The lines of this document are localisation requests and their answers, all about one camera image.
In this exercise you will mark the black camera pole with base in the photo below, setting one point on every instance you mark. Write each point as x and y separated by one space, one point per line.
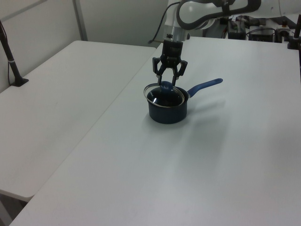
21 82

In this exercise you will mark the white side table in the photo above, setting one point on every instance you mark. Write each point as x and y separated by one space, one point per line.
58 106

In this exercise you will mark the black electronics box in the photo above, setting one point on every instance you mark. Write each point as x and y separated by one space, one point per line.
261 35

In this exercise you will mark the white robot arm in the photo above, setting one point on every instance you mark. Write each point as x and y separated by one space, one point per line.
195 9

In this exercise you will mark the emergency stop button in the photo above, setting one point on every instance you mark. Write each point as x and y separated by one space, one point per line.
283 30

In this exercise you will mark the dark device with green light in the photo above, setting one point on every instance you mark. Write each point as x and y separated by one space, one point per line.
237 33

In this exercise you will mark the glass lid with blue knob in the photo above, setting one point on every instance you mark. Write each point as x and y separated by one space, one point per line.
165 88

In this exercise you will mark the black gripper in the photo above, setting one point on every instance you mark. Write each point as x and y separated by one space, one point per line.
172 50

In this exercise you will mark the black camera pole with clamp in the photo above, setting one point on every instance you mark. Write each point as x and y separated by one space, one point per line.
292 43

